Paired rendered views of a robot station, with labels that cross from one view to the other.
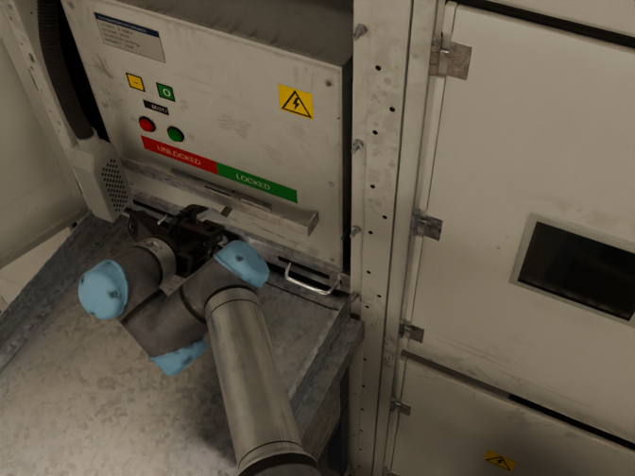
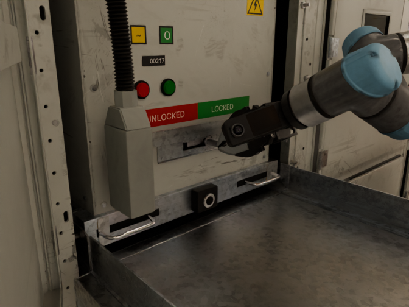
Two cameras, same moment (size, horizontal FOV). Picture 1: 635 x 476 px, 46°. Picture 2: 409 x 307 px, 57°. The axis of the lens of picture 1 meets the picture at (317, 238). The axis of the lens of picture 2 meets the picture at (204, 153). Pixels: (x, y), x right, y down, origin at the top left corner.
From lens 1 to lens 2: 137 cm
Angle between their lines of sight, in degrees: 65
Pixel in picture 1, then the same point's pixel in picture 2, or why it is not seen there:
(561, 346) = not seen: hidden behind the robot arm
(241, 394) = not seen: outside the picture
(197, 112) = (189, 49)
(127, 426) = (386, 299)
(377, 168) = (309, 21)
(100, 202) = (149, 179)
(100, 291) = (388, 55)
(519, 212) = (360, 11)
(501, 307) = not seen: hidden behind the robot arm
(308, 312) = (279, 200)
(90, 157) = (142, 111)
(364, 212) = (302, 67)
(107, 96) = (100, 72)
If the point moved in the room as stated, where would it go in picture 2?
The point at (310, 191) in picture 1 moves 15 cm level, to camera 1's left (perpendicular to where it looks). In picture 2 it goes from (256, 90) to (240, 98)
